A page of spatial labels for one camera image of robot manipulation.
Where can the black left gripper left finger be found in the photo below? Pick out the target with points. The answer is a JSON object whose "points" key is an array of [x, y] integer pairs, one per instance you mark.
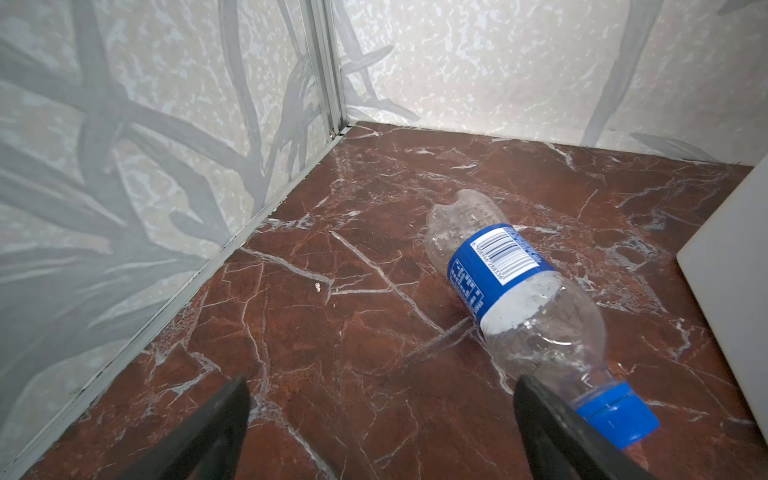
{"points": [[207, 445]]}

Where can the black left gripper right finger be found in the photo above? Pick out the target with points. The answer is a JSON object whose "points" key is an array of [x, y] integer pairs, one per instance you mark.
{"points": [[558, 442]]}

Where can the clear bottle blue label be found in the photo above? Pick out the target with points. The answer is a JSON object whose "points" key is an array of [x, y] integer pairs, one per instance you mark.
{"points": [[534, 320]]}

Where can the white bin with green liner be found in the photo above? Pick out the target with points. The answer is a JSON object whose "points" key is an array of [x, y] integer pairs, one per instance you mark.
{"points": [[725, 266]]}

